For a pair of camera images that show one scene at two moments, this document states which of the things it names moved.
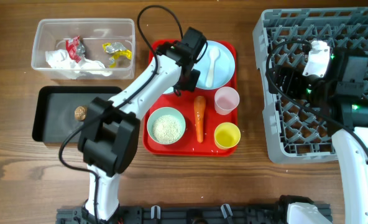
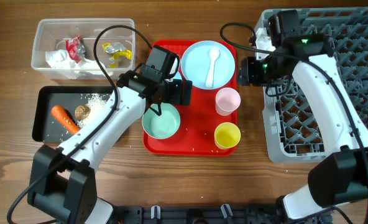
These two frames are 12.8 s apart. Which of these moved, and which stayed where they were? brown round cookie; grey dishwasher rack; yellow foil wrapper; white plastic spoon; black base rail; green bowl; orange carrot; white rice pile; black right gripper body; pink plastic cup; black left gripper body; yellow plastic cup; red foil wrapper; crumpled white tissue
Moved: orange carrot; black right gripper body; white rice pile; green bowl; black left gripper body
Stayed: yellow foil wrapper; grey dishwasher rack; white plastic spoon; pink plastic cup; brown round cookie; crumpled white tissue; yellow plastic cup; red foil wrapper; black base rail
